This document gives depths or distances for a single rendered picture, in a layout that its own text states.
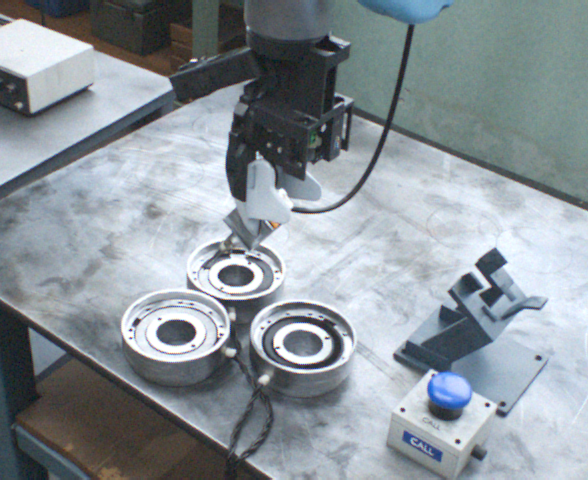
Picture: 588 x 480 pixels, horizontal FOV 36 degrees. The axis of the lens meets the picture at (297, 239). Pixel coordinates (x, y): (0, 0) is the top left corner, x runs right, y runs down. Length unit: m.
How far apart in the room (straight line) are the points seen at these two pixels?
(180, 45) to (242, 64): 1.85
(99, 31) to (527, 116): 1.28
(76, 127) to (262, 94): 0.77
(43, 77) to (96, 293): 0.63
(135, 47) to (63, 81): 1.20
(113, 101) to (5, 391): 0.61
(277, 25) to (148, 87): 0.93
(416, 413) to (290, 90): 0.31
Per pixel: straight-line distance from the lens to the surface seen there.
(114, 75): 1.70
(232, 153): 0.81
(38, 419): 1.22
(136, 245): 1.07
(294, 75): 0.78
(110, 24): 2.83
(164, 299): 0.94
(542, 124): 2.55
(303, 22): 0.74
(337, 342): 0.91
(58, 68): 1.58
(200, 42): 2.43
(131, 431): 1.20
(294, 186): 0.88
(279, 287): 0.95
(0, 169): 1.45
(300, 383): 0.87
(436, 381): 0.82
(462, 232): 1.14
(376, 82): 2.77
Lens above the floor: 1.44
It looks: 36 degrees down
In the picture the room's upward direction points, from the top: 5 degrees clockwise
